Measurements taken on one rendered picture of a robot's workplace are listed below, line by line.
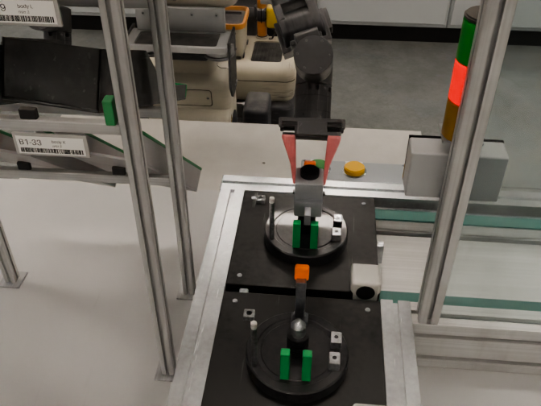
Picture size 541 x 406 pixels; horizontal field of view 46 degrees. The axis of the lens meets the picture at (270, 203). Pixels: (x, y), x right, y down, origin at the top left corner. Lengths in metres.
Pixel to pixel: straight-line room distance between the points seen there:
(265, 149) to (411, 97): 2.14
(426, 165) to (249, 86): 1.23
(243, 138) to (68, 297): 0.60
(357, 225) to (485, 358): 0.30
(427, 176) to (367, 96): 2.70
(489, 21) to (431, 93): 2.91
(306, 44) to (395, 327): 0.43
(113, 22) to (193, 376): 0.48
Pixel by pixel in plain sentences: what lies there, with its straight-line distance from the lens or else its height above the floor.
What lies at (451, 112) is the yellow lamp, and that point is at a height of 1.30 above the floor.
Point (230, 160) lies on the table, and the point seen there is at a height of 0.86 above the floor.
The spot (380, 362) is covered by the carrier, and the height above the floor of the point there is 0.97.
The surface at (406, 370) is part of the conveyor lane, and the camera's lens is 0.93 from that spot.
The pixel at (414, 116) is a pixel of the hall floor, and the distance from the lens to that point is 3.39.
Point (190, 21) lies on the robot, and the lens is 1.63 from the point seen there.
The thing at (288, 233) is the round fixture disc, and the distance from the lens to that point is 1.06.
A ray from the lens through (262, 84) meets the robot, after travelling 1.99.
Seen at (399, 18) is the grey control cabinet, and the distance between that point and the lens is 4.11.
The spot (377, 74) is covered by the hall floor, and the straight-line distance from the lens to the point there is 3.76.
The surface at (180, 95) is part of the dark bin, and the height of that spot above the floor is 1.20.
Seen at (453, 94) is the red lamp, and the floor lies 1.32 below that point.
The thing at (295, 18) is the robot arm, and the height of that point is 1.30.
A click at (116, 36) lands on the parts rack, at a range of 0.68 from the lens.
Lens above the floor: 1.69
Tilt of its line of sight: 38 degrees down
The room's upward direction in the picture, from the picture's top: straight up
